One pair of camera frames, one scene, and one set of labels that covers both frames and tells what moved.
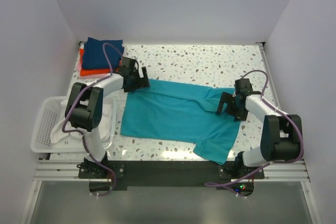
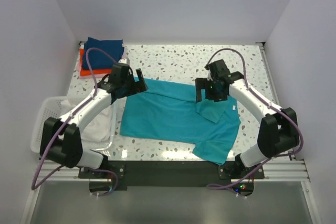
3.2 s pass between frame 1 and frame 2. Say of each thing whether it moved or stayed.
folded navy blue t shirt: stayed
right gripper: moved
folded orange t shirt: stayed
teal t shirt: stayed
